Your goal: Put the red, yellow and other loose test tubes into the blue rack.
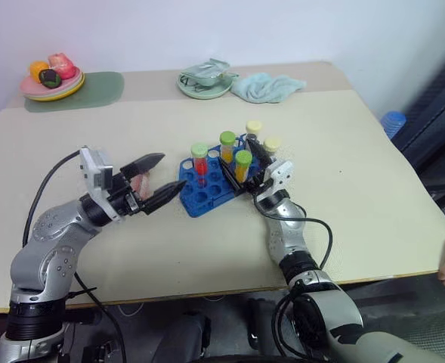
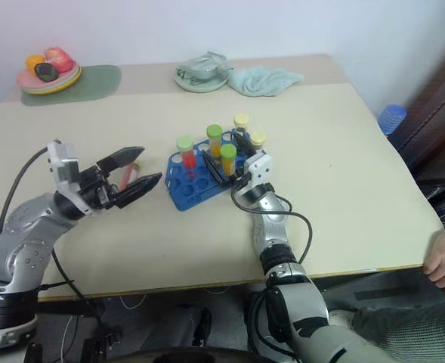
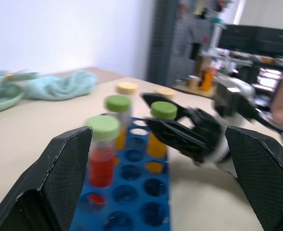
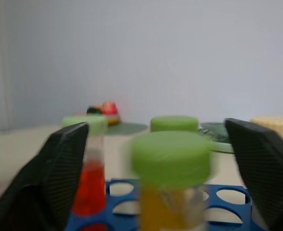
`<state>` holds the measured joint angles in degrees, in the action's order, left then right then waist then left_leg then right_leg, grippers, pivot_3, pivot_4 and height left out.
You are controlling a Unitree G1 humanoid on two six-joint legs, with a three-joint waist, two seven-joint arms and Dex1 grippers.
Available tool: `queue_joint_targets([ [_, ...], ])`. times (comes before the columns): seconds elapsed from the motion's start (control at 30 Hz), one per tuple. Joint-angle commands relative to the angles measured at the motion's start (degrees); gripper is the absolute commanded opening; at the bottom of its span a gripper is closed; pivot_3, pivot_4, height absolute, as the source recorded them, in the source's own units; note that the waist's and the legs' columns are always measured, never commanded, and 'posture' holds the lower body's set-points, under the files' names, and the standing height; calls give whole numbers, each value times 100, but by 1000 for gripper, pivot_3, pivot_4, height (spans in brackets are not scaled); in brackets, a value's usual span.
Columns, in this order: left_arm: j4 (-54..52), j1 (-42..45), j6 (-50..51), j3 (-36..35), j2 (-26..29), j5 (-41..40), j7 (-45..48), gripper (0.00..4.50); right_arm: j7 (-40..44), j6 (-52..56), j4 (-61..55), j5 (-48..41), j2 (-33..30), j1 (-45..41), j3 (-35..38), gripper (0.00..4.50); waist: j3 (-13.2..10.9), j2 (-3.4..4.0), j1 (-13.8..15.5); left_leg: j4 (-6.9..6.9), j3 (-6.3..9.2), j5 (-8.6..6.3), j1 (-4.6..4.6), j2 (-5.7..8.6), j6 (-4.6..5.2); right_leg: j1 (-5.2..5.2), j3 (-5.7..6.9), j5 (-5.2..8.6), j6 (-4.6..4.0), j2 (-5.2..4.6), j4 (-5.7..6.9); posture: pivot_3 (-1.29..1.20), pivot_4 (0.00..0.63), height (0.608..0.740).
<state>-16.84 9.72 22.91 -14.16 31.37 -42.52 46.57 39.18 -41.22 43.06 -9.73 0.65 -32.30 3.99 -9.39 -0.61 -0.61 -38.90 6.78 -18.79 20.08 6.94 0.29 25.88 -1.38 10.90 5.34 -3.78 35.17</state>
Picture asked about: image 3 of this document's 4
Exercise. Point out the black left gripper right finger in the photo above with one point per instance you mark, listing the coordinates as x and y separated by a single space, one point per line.
263 173

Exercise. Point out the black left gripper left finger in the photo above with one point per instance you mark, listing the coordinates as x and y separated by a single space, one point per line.
47 173

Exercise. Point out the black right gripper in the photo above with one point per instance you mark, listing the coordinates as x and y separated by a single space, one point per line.
208 127

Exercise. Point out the yellow test tube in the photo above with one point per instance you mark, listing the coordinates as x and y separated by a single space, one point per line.
118 103
164 110

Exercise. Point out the red test tube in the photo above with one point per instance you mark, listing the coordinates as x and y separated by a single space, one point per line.
101 163

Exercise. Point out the test tube with cream cap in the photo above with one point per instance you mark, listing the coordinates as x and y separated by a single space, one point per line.
126 88
166 92

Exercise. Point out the blue test tube rack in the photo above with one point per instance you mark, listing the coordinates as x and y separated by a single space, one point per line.
131 192

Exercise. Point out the wooden tray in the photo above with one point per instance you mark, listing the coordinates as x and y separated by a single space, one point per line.
196 90

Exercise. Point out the orange bottle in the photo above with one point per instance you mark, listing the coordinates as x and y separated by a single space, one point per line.
207 80

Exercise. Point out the dark pegboard panel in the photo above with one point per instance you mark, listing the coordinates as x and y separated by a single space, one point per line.
170 43

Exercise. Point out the pale green plate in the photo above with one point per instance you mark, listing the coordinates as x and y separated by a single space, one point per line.
2 101

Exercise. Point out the teal towel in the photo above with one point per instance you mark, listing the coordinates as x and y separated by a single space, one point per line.
62 85

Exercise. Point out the pale green plastic utensil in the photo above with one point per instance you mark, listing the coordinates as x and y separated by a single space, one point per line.
18 76

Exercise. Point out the black storage cases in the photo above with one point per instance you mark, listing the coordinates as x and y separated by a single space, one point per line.
256 38

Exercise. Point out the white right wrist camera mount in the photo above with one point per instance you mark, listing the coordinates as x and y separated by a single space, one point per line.
224 146

